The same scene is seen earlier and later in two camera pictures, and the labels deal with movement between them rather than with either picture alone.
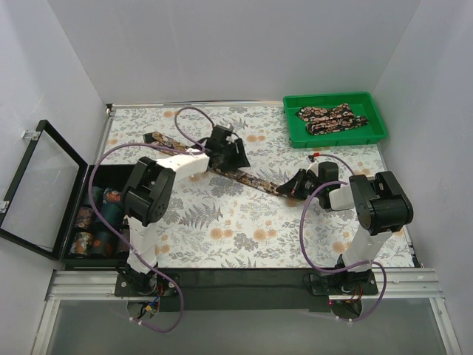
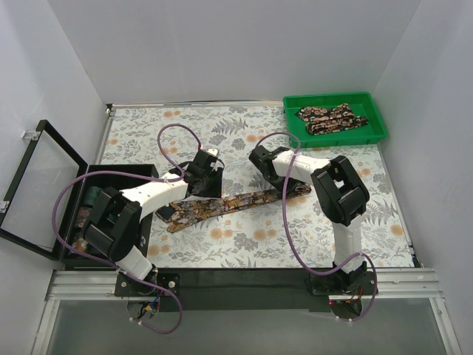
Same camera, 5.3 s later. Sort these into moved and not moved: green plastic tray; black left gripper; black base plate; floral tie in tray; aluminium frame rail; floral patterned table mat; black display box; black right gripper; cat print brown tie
Moved: black right gripper; cat print brown tie; black left gripper
Not moved: black display box; floral tie in tray; aluminium frame rail; black base plate; floral patterned table mat; green plastic tray
